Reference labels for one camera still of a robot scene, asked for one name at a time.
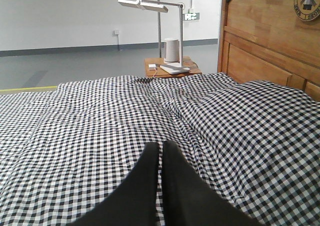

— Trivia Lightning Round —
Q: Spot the white charger adapter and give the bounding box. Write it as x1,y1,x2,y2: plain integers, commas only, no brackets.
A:
148,64,157,71

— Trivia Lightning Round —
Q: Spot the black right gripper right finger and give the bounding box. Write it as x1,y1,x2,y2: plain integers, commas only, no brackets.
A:
161,140,260,225

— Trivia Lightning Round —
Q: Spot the wooden headboard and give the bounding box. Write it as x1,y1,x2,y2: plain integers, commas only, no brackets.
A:
217,0,320,100

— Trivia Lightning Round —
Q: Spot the white cylindrical speaker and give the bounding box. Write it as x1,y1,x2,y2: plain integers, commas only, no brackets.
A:
164,38,179,62

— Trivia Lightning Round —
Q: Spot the black white checkered bedsheet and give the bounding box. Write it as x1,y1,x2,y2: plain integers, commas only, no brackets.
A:
0,73,320,225

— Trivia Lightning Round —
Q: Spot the wooden nightstand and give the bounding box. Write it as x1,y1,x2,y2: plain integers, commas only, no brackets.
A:
144,56,202,78

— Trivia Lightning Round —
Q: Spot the green exit sign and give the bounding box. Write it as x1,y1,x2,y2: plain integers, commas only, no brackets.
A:
184,13,200,21

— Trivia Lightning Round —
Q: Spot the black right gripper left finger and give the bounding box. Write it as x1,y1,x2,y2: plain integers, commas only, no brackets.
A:
69,142,159,225

